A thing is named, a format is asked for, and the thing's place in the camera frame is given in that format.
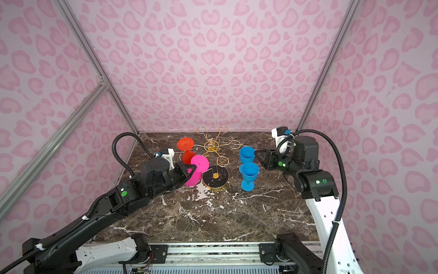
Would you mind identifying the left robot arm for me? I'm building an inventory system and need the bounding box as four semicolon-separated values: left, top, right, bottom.
22;158;197;274

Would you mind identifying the magenta wine glass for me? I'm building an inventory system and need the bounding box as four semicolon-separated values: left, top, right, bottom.
185;155;209;187

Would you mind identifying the red wine glass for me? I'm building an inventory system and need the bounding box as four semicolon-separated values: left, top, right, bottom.
177;138;196;164

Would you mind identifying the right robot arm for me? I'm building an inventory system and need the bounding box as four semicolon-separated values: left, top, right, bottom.
255;130;363;274

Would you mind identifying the aluminium corner post left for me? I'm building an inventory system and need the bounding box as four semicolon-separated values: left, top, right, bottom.
54;0;140;134

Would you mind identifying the aluminium corner post right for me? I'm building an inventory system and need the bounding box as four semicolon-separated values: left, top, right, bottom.
297;0;363;130

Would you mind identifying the aluminium diagonal brace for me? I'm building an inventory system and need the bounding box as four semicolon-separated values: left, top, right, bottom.
1;81;108;220

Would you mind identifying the aluminium corner post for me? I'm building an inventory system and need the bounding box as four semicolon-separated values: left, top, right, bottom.
54;0;140;134
297;0;363;130

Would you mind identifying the gold wire glass rack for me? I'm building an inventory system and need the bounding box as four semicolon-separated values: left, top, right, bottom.
195;126;242;192

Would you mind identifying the blue wine glass front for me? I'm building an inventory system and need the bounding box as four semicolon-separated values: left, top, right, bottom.
239;162;260;192

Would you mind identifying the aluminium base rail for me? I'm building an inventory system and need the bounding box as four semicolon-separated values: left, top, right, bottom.
76;239;322;274

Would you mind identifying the blue wine glass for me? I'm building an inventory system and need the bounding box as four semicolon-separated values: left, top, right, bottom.
239;162;260;192
239;146;255;172

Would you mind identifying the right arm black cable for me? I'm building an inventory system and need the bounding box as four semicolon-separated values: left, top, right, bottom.
276;128;349;274

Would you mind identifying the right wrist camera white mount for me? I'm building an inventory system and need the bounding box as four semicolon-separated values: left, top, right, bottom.
271;126;291;146

